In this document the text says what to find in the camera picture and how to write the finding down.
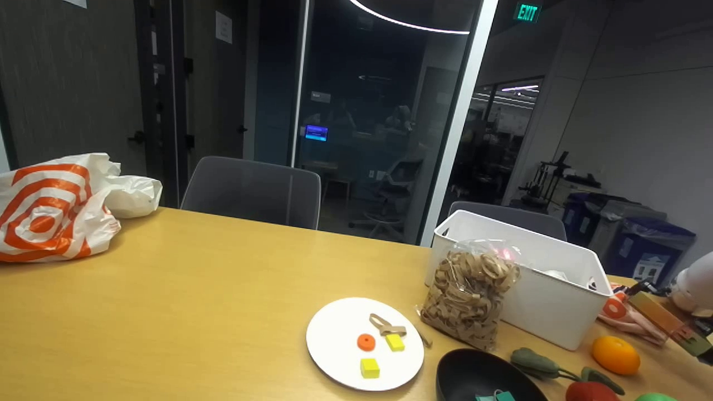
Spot wooden key piece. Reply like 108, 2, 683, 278
370, 312, 405, 336

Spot yellow block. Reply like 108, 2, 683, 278
386, 334, 405, 353
361, 359, 380, 379

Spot grey office chair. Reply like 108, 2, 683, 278
180, 156, 321, 229

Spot red toy peach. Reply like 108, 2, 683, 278
566, 382, 618, 401

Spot white round plate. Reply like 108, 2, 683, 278
304, 297, 425, 392

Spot green toy apple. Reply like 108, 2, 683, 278
635, 392, 678, 401

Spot white plastic basket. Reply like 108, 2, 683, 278
425, 209, 613, 351

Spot green exit sign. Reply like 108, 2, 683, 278
514, 2, 539, 22

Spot green toy vegetable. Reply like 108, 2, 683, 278
510, 349, 623, 395

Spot blue bins in background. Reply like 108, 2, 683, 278
561, 193, 695, 286

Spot black bowl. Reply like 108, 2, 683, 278
437, 351, 548, 401

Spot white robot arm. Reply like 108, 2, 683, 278
629, 252, 713, 363

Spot orange white plastic bag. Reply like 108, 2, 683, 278
0, 151, 163, 265

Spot orange round block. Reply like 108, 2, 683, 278
357, 334, 377, 353

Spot teal block in bowl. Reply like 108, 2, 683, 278
475, 390, 517, 401

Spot bag of wooden rings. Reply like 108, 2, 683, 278
421, 240, 520, 351

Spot orange toy fruit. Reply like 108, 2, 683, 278
591, 334, 641, 376

